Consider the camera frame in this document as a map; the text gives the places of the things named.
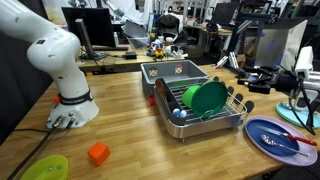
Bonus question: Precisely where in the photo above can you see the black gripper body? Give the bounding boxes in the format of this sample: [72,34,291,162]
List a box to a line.
[268,70,303,94]

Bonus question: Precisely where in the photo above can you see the dark green plate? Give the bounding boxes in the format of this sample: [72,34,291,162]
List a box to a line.
[190,80,229,118]

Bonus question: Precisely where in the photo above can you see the light blue plate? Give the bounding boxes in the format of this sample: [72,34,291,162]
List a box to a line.
[275,101,320,129]

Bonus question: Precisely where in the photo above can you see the dark blue plate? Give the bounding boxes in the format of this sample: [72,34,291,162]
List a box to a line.
[248,119,300,157]

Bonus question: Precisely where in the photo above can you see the lavender plate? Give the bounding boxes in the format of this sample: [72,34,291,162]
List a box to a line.
[244,115,319,167]

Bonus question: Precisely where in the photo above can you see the silver foil board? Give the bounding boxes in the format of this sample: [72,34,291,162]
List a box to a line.
[254,18,308,72]

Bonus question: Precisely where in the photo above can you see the silver spoon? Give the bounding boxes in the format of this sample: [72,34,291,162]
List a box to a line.
[260,134,310,158]

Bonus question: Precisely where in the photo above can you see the grey dish rack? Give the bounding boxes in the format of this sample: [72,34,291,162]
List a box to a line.
[153,75,255,143]

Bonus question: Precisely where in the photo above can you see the black background monitor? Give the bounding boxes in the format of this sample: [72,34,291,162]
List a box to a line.
[211,2,241,26]

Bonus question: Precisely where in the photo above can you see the light green bowl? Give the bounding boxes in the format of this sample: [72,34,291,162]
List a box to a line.
[181,85,201,109]

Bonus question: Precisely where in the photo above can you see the grey plastic bin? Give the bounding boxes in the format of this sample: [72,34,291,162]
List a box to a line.
[140,59,210,98]

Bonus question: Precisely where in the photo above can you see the black power adapter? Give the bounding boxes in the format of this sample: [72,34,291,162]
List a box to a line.
[123,51,138,61]

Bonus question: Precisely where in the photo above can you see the grey tilted storage bin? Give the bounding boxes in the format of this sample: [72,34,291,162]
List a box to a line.
[123,20,151,49]

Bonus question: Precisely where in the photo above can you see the wooden side desk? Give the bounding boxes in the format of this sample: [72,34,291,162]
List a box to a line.
[76,44,186,73]

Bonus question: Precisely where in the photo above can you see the black keyboard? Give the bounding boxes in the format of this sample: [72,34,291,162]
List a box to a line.
[92,45,129,52]

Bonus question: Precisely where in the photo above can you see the black computer monitor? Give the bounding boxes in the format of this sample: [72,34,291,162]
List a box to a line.
[61,6,117,62]

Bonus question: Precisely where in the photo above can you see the orange cube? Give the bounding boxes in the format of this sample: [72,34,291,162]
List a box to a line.
[86,141,111,167]

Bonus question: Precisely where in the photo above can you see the yellow green bowl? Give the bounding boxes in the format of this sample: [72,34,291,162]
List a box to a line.
[19,154,70,180]

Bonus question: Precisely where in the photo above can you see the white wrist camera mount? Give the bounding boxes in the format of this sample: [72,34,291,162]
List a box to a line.
[294,45,314,79]

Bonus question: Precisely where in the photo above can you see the black camera stand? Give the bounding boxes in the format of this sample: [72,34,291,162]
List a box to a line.
[214,13,268,71]

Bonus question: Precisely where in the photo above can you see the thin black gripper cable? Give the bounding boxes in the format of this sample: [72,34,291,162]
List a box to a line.
[289,78,317,136]

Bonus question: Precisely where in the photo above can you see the red handled knife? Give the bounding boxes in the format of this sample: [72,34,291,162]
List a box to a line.
[255,124,319,147]

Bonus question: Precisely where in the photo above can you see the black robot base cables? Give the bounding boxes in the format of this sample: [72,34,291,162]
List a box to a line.
[6,114,76,180]

